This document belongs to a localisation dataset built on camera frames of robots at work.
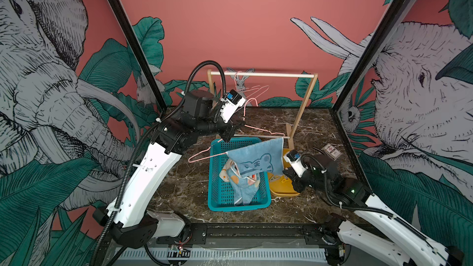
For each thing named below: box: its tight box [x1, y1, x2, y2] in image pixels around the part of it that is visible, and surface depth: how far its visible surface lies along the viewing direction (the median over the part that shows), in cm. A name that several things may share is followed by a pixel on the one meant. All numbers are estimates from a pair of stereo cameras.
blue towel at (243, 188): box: [226, 166, 260, 206], surface depth 84 cm
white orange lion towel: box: [219, 158, 261, 191], surface depth 84 cm
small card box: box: [320, 142, 343, 161], surface depth 101 cm
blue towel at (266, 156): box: [226, 137, 284, 178], surface depth 76 cm
